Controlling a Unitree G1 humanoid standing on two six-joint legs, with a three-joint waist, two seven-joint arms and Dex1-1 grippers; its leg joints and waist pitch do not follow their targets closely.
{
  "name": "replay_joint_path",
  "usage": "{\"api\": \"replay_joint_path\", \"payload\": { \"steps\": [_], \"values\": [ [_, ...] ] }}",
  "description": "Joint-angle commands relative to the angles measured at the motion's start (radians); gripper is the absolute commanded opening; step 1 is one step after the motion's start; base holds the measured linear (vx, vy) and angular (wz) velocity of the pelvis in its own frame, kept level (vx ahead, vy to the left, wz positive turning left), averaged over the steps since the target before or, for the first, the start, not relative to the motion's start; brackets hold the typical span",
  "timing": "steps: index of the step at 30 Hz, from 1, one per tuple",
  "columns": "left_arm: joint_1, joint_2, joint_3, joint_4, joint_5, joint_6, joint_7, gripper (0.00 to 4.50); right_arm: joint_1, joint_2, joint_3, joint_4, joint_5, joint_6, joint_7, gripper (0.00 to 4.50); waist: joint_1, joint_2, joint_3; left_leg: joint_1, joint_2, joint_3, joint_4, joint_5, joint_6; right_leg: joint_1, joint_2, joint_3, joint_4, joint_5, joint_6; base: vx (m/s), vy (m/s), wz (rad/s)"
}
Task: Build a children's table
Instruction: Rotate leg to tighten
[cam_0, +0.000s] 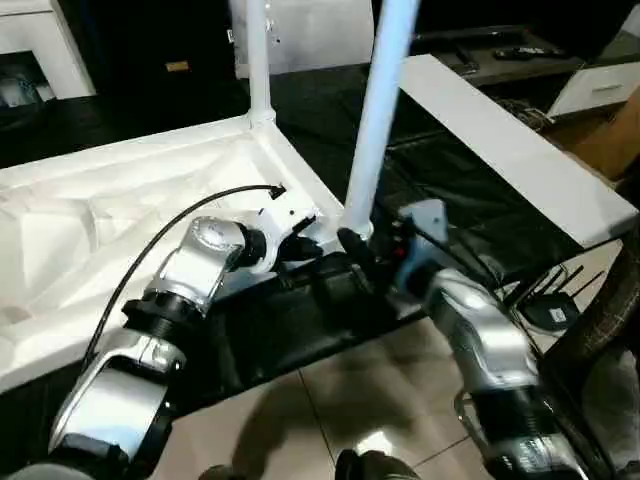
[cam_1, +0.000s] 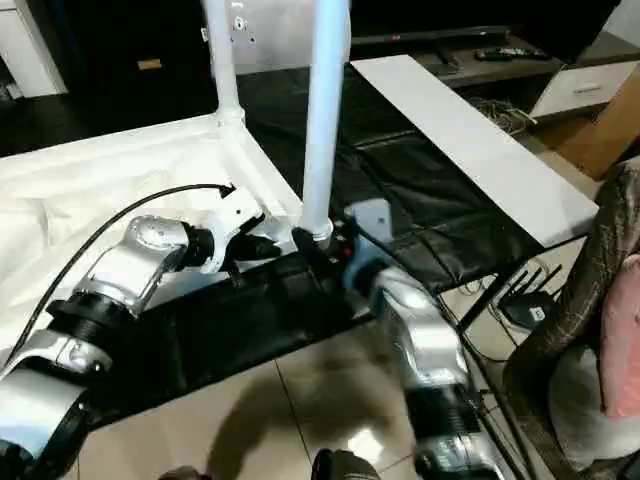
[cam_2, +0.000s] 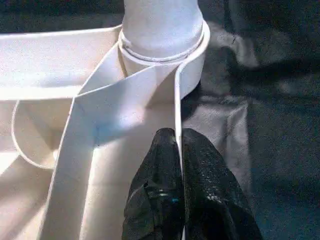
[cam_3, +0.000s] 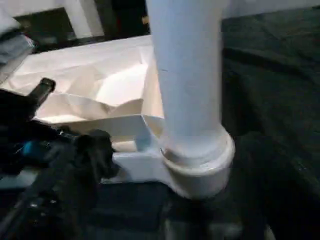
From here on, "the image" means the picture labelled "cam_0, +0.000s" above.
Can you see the black remote control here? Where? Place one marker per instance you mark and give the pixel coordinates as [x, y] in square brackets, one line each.
[530, 52]

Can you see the small brown label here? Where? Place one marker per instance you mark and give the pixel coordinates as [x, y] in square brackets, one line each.
[177, 65]

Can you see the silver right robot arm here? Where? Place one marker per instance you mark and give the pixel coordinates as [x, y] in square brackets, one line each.
[480, 330]

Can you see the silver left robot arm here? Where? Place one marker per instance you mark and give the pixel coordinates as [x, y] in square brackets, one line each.
[195, 270]

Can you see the white plastic table top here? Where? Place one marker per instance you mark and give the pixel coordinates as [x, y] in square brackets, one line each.
[125, 190]

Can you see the white cabinet with glass doors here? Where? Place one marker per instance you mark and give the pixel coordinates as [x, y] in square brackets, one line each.
[50, 45]

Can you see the white plastic table leg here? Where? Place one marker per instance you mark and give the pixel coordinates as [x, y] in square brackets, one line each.
[260, 60]
[375, 110]

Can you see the black table mat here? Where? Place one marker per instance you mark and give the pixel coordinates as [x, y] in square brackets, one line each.
[475, 200]

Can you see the black couch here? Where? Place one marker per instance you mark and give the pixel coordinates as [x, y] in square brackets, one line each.
[150, 50]

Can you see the black round floor device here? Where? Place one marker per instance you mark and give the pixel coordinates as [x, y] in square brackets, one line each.
[550, 312]

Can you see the grey cushion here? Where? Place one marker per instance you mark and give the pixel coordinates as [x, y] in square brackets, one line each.
[320, 35]

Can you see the brown woven pouf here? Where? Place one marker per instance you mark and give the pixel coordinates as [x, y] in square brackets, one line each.
[610, 310]

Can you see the white storage box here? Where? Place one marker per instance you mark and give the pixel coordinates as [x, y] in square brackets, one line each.
[600, 92]

